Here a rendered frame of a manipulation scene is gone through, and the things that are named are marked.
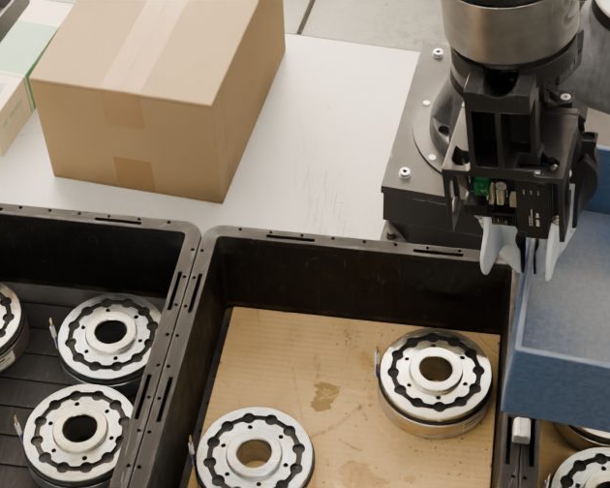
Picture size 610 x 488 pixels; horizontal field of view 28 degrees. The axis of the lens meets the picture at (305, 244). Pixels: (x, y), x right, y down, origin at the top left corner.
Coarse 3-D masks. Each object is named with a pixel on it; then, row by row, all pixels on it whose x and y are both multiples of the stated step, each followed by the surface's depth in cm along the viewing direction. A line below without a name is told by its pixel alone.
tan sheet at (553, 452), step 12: (540, 420) 110; (540, 432) 109; (552, 432) 109; (540, 444) 108; (552, 444) 108; (564, 444) 108; (540, 456) 107; (552, 456) 107; (564, 456) 107; (540, 468) 106; (552, 468) 106; (540, 480) 105
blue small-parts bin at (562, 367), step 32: (608, 160) 89; (608, 192) 91; (608, 224) 92; (576, 256) 90; (608, 256) 90; (544, 288) 88; (576, 288) 88; (608, 288) 88; (544, 320) 86; (576, 320) 86; (608, 320) 86; (512, 352) 78; (544, 352) 76; (576, 352) 84; (608, 352) 84; (512, 384) 79; (544, 384) 78; (576, 384) 77; (608, 384) 77; (544, 416) 81; (576, 416) 80; (608, 416) 79
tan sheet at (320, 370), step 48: (240, 336) 117; (288, 336) 117; (336, 336) 117; (384, 336) 116; (480, 336) 116; (240, 384) 113; (288, 384) 113; (336, 384) 113; (336, 432) 109; (384, 432) 109; (480, 432) 109; (192, 480) 106; (336, 480) 106; (384, 480) 106; (432, 480) 106; (480, 480) 106
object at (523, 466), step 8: (528, 416) 98; (536, 424) 97; (536, 432) 97; (536, 440) 96; (520, 448) 96; (528, 448) 96; (536, 448) 96; (520, 456) 96; (528, 456) 96; (536, 456) 95; (520, 464) 95; (528, 464) 95; (536, 464) 95; (520, 472) 95; (528, 472) 95; (536, 472) 95; (520, 480) 94; (528, 480) 94; (536, 480) 94
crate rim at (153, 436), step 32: (384, 256) 111; (416, 256) 110; (448, 256) 110; (192, 288) 108; (512, 288) 107; (192, 320) 106; (512, 320) 105; (160, 384) 101; (160, 416) 101; (512, 416) 98; (512, 448) 96; (512, 480) 94
